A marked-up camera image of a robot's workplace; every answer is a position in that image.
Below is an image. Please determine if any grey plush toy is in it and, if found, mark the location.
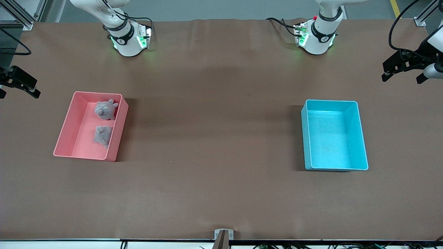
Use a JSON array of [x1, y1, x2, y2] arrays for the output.
[[93, 125, 114, 149], [94, 99, 119, 121]]

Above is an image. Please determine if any pink plastic box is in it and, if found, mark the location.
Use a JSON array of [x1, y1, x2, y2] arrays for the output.
[[53, 91, 129, 162]]

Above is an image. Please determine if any blue plastic box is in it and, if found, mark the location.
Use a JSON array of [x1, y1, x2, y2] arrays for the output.
[[300, 99, 369, 172]]

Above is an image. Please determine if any black table edge trim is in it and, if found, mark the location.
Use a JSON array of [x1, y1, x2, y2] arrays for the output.
[[0, 238, 443, 243]]

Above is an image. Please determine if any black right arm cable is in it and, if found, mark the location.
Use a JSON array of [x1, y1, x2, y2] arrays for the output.
[[0, 27, 32, 56]]

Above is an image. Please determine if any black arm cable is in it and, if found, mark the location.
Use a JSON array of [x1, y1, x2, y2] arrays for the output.
[[0, 27, 32, 56], [388, 0, 422, 52]]

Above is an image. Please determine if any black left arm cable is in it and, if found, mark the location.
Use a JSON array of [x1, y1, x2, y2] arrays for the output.
[[388, 0, 422, 52]]

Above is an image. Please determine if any aluminium frame post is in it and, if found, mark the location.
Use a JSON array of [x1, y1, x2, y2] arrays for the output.
[[414, 0, 443, 27], [0, 0, 47, 31]]

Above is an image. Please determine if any black base cable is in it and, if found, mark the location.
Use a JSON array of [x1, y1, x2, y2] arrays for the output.
[[265, 17, 299, 37], [129, 16, 155, 35]]

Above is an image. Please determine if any metal clamp bracket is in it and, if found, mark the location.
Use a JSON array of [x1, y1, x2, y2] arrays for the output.
[[214, 229, 234, 249]]

